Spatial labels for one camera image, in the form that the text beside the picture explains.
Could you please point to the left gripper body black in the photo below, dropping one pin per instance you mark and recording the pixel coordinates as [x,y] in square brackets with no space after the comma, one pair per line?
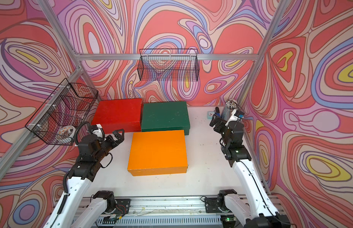
[104,149]

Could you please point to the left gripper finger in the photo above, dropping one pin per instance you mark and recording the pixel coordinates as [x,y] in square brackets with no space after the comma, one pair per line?
[115,140]
[119,134]

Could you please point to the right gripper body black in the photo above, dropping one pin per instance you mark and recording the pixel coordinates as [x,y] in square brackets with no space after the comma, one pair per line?
[221,128]

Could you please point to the red shoebox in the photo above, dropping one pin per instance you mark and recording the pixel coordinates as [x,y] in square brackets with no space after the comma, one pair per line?
[119,114]

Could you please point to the orange shoebox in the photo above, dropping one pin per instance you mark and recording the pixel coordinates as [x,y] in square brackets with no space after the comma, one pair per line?
[158,153]

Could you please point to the green shoebox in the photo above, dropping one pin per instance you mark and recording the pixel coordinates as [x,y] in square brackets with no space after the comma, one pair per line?
[165,116]

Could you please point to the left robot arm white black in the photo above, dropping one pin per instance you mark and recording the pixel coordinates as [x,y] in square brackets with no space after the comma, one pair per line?
[93,146]

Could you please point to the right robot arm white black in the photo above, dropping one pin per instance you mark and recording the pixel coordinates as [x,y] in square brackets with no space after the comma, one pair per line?
[247,176]

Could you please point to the small teal box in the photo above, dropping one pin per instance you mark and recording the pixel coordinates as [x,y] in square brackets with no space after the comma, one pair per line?
[210,114]

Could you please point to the metal cup of pencils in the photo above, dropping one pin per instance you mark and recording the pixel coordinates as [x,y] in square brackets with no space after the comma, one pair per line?
[230,105]

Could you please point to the tape roll in basket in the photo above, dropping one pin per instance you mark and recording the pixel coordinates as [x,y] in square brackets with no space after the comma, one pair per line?
[65,134]

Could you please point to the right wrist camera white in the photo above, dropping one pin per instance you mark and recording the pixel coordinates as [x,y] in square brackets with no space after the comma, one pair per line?
[236,115]

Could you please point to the black wire basket left wall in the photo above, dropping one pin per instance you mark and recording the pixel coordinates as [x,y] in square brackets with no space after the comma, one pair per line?
[69,104]

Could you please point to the black wire basket wall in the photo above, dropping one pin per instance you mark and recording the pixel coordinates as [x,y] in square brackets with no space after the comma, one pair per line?
[168,64]
[69,104]

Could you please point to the black wire basket back wall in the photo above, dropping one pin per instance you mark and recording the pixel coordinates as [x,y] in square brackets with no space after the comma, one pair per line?
[168,64]

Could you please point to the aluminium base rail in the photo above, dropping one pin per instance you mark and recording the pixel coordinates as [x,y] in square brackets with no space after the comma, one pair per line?
[170,205]

